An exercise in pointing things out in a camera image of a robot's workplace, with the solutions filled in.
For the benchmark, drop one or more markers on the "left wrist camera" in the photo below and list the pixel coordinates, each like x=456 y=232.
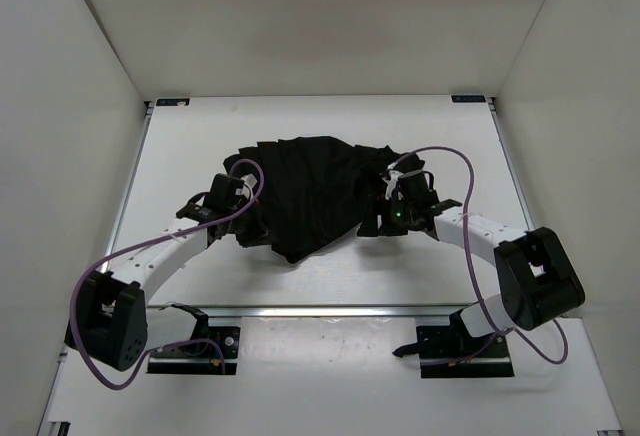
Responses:
x=249 y=185

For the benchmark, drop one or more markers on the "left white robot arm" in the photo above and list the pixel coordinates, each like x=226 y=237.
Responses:
x=111 y=322

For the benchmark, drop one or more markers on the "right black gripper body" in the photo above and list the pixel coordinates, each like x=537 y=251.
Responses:
x=395 y=216

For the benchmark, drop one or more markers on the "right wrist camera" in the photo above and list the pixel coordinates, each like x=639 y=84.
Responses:
x=392 y=179

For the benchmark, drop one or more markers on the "blue label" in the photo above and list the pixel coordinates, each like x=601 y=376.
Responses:
x=172 y=102
x=468 y=99

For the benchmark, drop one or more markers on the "black skirt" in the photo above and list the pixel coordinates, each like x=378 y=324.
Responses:
x=316 y=190

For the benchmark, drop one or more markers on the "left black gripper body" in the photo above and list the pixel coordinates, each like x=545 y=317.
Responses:
x=238 y=206

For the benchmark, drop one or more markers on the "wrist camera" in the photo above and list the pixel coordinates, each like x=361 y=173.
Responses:
x=249 y=185
x=392 y=179

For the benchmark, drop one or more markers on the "left blue label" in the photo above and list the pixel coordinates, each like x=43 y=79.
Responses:
x=172 y=102

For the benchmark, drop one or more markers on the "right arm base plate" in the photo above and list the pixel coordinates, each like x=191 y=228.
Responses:
x=444 y=353

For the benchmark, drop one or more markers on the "aluminium rail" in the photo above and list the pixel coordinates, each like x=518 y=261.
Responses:
x=330 y=311

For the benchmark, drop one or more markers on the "right blue label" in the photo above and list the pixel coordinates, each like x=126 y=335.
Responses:
x=468 y=99

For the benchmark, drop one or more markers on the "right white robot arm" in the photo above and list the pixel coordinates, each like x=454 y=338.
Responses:
x=537 y=281

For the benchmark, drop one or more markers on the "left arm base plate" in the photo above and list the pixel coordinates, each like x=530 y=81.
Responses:
x=202 y=359

